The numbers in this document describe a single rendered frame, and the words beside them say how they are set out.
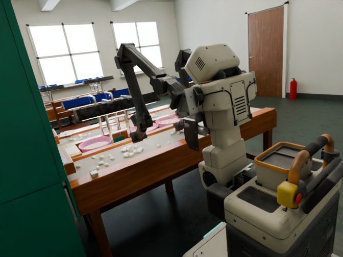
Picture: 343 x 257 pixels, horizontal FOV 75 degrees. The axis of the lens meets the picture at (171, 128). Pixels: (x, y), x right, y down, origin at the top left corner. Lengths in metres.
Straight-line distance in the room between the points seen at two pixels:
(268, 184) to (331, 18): 4.97
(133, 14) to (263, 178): 7.02
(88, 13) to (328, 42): 5.71
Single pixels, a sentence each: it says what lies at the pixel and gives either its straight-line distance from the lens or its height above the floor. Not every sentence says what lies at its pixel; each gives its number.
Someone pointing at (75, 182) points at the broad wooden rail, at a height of 0.77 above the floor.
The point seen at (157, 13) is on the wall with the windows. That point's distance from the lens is 8.10.
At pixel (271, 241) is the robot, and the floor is 0.74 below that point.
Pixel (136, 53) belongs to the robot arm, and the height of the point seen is 1.39.
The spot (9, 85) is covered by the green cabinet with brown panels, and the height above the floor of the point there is 1.33.
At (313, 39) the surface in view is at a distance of 5.82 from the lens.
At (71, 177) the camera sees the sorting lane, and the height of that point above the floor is 0.74.
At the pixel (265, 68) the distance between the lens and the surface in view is 6.27.
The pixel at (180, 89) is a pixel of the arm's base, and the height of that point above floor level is 1.22.
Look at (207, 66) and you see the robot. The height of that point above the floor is 1.30.
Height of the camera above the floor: 1.37
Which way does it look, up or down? 18 degrees down
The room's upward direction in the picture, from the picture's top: 8 degrees counter-clockwise
